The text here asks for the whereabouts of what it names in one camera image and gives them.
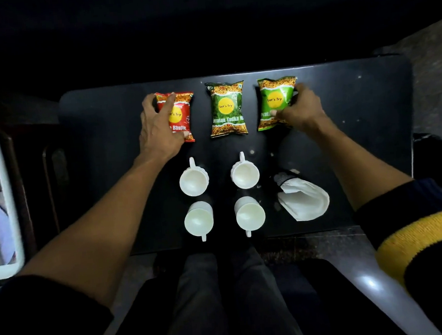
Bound person's right hand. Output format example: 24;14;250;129
268;82;331;137

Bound person's left hand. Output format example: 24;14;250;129
136;92;192;164

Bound light green snack packet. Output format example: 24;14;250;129
254;76;301;132

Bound red snack packet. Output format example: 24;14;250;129
154;90;197;145

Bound person's left forearm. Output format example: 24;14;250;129
12;151;178;315

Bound person's right forearm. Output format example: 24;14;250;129
309;116;416;214

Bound white plastic cup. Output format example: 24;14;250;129
233;195;267;239
177;156;211;198
229;150;261;191
182;200;215;243

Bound dark green snack packet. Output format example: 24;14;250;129
205;80;249;138

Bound dark speckled pouch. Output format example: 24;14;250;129
273;171;296;188

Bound dark wooden chair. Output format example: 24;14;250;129
0;121;77;260

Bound black fuzzy ball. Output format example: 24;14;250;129
411;131;442;192

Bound person's dark trousers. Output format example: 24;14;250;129
152;243;309;335

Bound black sleeve with yellow stripe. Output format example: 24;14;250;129
352;177;442;335

